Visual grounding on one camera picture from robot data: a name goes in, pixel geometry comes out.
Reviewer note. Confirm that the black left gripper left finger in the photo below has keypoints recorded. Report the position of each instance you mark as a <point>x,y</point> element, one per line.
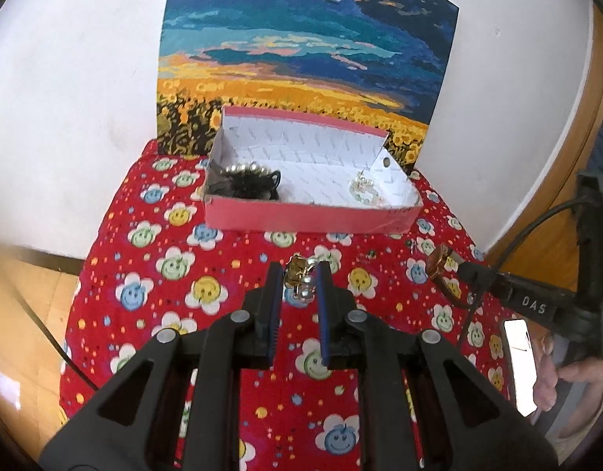
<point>175,404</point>

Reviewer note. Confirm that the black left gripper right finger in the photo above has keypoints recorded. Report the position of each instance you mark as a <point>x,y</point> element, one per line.
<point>422,404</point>

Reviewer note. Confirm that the gold pearl brooch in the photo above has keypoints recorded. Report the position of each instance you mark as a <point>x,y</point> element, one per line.
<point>299,279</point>

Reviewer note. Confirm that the black feather hair fascinator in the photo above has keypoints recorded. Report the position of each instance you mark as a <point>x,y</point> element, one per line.
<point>245,185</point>

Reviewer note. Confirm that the crystal flower brooch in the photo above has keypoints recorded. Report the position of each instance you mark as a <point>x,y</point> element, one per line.
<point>363,190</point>

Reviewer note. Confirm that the right hand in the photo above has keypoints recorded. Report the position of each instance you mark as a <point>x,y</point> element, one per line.
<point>587,373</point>

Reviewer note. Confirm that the red smiley flower tablecloth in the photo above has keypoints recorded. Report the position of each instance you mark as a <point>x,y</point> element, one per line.
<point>156,265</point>

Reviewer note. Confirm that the pink cardboard box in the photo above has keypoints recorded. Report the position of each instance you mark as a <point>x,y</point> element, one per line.
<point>318,157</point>

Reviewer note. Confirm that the sunflower field painting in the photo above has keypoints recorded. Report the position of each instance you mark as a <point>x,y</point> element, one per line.
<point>380,63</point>

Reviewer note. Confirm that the wooden door frame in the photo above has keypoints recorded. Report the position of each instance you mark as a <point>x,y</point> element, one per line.
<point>550,254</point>

